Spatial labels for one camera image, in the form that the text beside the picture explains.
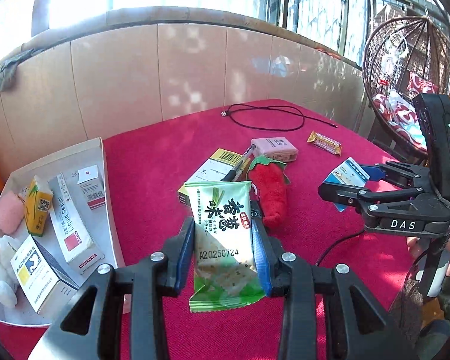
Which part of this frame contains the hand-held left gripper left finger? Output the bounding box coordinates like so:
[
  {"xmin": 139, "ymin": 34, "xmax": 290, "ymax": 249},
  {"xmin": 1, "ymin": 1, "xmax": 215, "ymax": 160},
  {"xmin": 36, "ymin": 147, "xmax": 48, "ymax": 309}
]
[{"xmin": 28, "ymin": 215, "xmax": 196, "ymax": 360}]

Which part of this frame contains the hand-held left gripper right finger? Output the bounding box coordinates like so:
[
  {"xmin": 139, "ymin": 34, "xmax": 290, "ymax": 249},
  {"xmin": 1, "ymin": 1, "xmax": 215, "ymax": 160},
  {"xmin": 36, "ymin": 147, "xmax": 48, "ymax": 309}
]
[{"xmin": 249, "ymin": 214, "xmax": 417, "ymax": 360}]

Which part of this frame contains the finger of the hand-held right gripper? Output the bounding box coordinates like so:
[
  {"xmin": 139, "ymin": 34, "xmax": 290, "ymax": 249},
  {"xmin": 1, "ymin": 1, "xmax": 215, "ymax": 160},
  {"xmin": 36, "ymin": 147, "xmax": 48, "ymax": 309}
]
[
  {"xmin": 360, "ymin": 160, "xmax": 431, "ymax": 190},
  {"xmin": 318, "ymin": 182, "xmax": 432, "ymax": 214}
]

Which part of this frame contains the blue white sachet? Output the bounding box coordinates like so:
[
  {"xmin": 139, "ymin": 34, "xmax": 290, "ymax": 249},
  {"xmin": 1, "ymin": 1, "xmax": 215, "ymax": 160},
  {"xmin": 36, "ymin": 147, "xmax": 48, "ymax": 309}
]
[{"xmin": 324, "ymin": 157, "xmax": 372, "ymax": 212}]

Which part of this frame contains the green snack packet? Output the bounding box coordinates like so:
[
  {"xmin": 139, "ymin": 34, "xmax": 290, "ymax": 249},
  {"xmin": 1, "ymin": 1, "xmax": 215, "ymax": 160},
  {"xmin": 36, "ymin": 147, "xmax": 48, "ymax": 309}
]
[{"xmin": 184, "ymin": 180, "xmax": 267, "ymax": 313}]

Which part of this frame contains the orange snack bar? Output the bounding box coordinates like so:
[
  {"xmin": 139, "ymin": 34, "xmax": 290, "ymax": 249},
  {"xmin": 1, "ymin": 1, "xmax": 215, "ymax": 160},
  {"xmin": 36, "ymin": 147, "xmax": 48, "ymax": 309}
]
[{"xmin": 307, "ymin": 130, "xmax": 343, "ymax": 156}]

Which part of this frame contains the red plush toy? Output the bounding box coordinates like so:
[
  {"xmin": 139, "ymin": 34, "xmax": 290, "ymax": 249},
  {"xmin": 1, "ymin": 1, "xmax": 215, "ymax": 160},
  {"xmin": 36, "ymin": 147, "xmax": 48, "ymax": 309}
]
[{"xmin": 247, "ymin": 155, "xmax": 291, "ymax": 229}]

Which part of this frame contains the pink box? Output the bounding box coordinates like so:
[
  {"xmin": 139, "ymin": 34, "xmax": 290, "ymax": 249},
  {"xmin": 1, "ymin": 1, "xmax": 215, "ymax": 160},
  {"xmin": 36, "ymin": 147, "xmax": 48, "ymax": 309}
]
[{"xmin": 250, "ymin": 137, "xmax": 299, "ymax": 162}]

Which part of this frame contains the black silver pen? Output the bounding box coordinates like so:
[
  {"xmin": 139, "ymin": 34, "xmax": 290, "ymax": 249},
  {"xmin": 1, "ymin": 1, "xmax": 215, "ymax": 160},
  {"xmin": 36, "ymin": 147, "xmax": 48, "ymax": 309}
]
[{"xmin": 221, "ymin": 147, "xmax": 256, "ymax": 182}]

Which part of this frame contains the yellow white box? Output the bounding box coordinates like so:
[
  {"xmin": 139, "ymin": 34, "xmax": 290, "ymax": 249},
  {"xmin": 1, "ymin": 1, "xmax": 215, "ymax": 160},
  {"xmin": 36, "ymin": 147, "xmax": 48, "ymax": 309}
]
[{"xmin": 177, "ymin": 148, "xmax": 253, "ymax": 205}]

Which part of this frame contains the small white box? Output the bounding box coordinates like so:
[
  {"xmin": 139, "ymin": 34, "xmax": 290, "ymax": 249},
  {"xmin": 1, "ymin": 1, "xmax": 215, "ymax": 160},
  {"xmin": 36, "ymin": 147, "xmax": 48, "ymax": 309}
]
[{"xmin": 77, "ymin": 165, "xmax": 107, "ymax": 211}]

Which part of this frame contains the long silver sealant box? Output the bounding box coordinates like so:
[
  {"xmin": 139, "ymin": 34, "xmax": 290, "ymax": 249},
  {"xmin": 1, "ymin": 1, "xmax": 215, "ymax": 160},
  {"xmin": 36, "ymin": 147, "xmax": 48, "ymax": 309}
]
[{"xmin": 47, "ymin": 172, "xmax": 106, "ymax": 274}]

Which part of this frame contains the white cardboard tray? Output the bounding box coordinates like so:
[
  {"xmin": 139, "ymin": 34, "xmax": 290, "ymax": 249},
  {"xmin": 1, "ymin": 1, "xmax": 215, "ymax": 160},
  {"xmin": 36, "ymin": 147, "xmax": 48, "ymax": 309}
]
[{"xmin": 0, "ymin": 137, "xmax": 126, "ymax": 327}]

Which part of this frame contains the dark blue white medicine box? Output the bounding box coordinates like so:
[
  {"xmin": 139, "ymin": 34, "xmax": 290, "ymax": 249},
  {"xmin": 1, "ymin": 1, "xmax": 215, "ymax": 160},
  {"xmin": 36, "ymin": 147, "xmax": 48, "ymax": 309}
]
[{"xmin": 10, "ymin": 234, "xmax": 79, "ymax": 314}]

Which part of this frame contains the light blue cloth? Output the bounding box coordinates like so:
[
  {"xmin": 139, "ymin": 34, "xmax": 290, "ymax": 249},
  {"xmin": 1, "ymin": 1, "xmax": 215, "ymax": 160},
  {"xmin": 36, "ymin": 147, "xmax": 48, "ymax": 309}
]
[{"xmin": 405, "ymin": 124, "xmax": 428, "ymax": 148}]

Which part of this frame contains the red white seat cushion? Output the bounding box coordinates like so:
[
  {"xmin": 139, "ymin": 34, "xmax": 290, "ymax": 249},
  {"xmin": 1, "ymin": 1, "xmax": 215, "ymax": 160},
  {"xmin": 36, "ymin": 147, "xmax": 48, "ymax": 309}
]
[{"xmin": 371, "ymin": 92, "xmax": 428, "ymax": 147}]

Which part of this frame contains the red white back cushion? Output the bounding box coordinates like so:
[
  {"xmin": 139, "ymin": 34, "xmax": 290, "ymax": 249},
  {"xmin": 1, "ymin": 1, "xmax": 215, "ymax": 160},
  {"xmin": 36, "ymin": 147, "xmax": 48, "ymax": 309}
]
[{"xmin": 407, "ymin": 71, "xmax": 439, "ymax": 94}]

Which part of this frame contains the red tablecloth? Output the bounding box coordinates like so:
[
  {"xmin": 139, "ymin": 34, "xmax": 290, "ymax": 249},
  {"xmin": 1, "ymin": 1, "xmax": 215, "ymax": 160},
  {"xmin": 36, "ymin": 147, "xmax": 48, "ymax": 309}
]
[{"xmin": 0, "ymin": 99, "xmax": 428, "ymax": 360}]

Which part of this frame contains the wicker hanging chair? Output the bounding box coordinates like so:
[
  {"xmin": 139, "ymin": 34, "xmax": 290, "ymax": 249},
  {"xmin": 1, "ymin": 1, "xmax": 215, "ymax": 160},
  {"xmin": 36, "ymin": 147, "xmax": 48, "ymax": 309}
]
[{"xmin": 362, "ymin": 15, "xmax": 450, "ymax": 158}]

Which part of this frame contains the orange cloth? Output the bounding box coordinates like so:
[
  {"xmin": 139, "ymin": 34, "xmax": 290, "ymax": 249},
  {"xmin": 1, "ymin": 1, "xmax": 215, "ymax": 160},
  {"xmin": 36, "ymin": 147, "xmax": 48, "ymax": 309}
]
[{"xmin": 315, "ymin": 47, "xmax": 342, "ymax": 60}]

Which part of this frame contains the yellow drink carton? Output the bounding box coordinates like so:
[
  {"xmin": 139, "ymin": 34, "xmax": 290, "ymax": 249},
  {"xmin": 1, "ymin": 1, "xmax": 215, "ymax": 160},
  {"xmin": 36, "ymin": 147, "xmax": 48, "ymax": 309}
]
[{"xmin": 23, "ymin": 175, "xmax": 54, "ymax": 238}]

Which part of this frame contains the pink plush toy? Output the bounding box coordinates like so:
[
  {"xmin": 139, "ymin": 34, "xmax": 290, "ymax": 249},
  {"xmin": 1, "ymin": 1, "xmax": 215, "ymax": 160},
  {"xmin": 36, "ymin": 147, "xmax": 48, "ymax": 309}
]
[{"xmin": 0, "ymin": 190, "xmax": 26, "ymax": 235}]

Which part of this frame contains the white plush toy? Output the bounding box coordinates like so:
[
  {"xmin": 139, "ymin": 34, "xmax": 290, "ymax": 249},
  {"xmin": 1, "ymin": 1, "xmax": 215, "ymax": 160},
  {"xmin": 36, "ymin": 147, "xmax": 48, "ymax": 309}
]
[{"xmin": 0, "ymin": 234, "xmax": 19, "ymax": 308}]

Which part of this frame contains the grey cloth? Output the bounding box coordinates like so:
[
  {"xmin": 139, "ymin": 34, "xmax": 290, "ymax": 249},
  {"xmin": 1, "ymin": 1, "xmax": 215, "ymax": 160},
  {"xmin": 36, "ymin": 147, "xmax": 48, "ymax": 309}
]
[{"xmin": 0, "ymin": 49, "xmax": 27, "ymax": 94}]

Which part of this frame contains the thick black cable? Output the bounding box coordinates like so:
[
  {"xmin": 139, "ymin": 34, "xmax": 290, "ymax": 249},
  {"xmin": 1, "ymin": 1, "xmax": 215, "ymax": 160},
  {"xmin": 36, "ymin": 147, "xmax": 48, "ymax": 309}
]
[{"xmin": 314, "ymin": 229, "xmax": 372, "ymax": 267}]

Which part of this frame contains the black USB cable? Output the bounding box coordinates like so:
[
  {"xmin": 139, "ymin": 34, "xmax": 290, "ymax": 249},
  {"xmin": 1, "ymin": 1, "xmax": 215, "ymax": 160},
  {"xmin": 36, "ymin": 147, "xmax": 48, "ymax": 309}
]
[{"xmin": 221, "ymin": 104, "xmax": 339, "ymax": 131}]

